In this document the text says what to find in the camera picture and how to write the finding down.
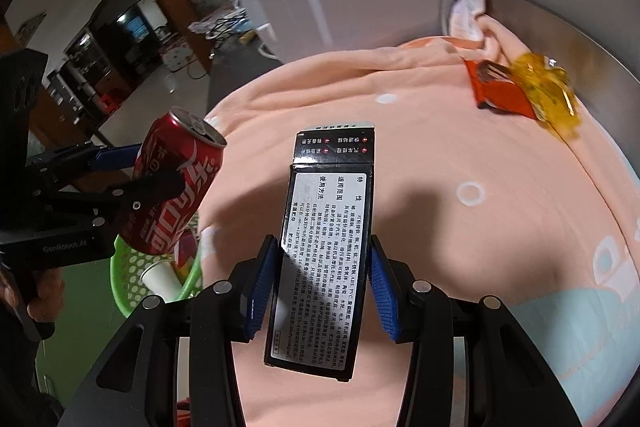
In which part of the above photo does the tangle of black cables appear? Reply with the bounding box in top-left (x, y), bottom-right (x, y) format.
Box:
top-left (187, 4), bottom-right (261, 42)

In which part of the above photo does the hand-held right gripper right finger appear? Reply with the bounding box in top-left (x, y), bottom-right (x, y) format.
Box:
top-left (367, 236), bottom-right (583, 427)

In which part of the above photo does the yellow plastic wrapper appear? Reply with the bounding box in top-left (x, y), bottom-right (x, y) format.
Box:
top-left (507, 53), bottom-right (583, 138)

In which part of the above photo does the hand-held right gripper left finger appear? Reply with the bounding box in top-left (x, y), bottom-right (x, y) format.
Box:
top-left (60, 234), bottom-right (281, 427)

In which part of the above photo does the white paper cup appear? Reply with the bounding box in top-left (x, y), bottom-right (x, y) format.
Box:
top-left (140, 258), bottom-right (183, 295)

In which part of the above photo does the dark display cabinet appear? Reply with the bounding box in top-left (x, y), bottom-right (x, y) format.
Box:
top-left (87, 0), bottom-right (168, 68)

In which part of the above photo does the green plastic basket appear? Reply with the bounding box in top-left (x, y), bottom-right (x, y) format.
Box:
top-left (109, 227), bottom-right (207, 328)

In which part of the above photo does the black printed box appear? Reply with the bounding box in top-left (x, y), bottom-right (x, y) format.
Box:
top-left (263, 122), bottom-right (376, 383)

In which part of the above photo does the peach blanket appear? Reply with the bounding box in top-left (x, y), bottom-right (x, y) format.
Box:
top-left (192, 0), bottom-right (640, 427)

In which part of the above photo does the metal shelf rack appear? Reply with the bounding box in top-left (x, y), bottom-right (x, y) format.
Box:
top-left (47, 34), bottom-right (108, 112)

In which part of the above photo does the person's left hand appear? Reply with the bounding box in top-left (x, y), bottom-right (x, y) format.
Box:
top-left (25, 267), bottom-right (64, 341)

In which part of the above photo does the white patterned bag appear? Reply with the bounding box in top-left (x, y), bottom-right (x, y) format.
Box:
top-left (161, 41), bottom-right (196, 72)

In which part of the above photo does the red plastic stool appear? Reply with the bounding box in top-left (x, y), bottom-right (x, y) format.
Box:
top-left (96, 93), bottom-right (124, 115)

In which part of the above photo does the red cola can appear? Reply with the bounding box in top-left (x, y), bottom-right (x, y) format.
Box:
top-left (116, 107), bottom-right (228, 256)

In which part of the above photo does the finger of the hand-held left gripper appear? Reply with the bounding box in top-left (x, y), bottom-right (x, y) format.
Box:
top-left (42, 169), bottom-right (187, 230)
top-left (30, 142), bottom-right (144, 195)

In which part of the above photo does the orange snack wrapper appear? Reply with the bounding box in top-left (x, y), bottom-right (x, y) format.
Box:
top-left (464, 58), bottom-right (538, 120)

